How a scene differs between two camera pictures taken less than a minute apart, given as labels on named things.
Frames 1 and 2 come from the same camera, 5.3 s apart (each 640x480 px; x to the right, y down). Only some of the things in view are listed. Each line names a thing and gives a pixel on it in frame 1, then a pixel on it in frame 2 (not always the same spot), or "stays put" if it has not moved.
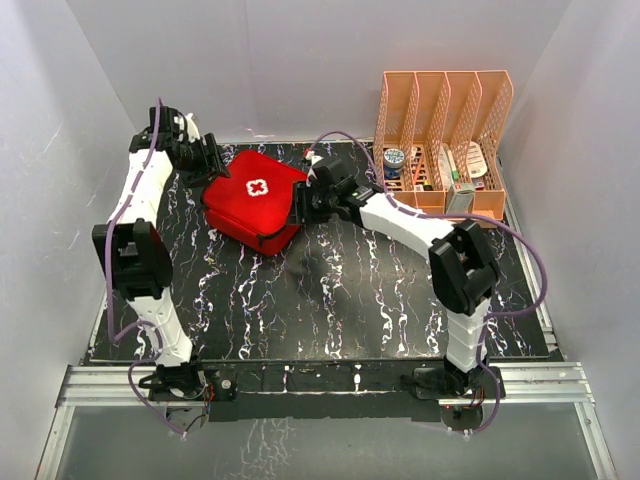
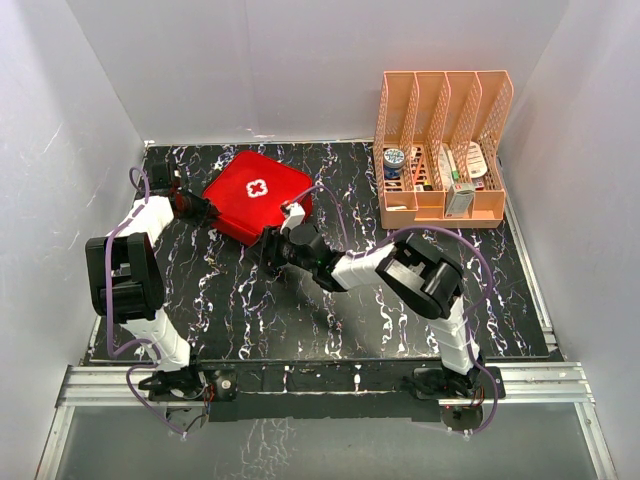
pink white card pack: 476,165 stays put
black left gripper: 208,166 → 204,208
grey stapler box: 461,198 stays put
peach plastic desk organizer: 440,137 stays put
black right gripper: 301,211 → 272,239
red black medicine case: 256,203 stays put
